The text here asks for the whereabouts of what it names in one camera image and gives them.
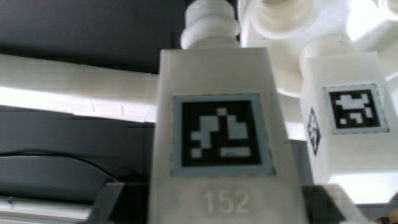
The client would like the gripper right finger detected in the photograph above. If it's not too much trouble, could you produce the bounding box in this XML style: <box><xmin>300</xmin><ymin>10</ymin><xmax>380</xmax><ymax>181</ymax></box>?
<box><xmin>300</xmin><ymin>183</ymin><xmax>371</xmax><ymax>224</ymax></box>

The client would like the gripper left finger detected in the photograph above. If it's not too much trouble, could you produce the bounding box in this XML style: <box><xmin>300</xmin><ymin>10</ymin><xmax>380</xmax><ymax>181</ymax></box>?
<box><xmin>85</xmin><ymin>181</ymin><xmax>149</xmax><ymax>224</ymax></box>

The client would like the white stool leg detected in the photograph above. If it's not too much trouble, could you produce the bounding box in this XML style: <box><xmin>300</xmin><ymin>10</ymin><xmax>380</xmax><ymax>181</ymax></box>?
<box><xmin>147</xmin><ymin>0</ymin><xmax>309</xmax><ymax>224</ymax></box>
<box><xmin>300</xmin><ymin>52</ymin><xmax>398</xmax><ymax>184</ymax></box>

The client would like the white round stool seat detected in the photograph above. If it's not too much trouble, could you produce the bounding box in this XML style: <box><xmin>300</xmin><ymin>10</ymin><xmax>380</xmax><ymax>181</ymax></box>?
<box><xmin>238</xmin><ymin>0</ymin><xmax>398</xmax><ymax>98</ymax></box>

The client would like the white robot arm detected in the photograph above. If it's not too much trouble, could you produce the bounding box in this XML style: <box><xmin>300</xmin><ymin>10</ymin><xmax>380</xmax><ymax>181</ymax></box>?
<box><xmin>0</xmin><ymin>152</ymin><xmax>371</xmax><ymax>224</ymax></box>

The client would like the white front barrier wall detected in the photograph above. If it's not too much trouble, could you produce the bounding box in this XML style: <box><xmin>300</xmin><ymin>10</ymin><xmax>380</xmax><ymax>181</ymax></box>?
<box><xmin>0</xmin><ymin>54</ymin><xmax>158</xmax><ymax>123</ymax></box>

